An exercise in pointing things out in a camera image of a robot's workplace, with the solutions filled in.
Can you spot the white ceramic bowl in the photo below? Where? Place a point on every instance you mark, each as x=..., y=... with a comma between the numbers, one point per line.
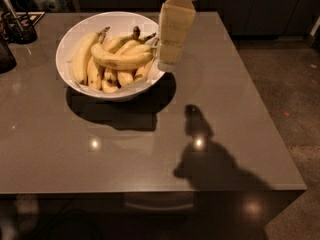
x=120, y=23

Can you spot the left long yellow banana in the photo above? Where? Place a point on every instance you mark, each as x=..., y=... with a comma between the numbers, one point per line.
x=82, y=55

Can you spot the small bottom yellow banana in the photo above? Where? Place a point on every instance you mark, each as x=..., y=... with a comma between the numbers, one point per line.
x=109, y=81

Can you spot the dark glass jar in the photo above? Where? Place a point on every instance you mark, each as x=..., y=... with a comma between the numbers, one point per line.
x=7, y=60

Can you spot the upper greenish yellow banana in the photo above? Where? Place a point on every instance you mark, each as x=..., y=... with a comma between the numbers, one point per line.
x=114, y=44

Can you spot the black wire utensil holder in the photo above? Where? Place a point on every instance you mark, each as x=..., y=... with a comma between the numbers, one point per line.
x=20, y=29

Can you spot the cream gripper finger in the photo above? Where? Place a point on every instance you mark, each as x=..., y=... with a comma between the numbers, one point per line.
x=180, y=15
x=161, y=35

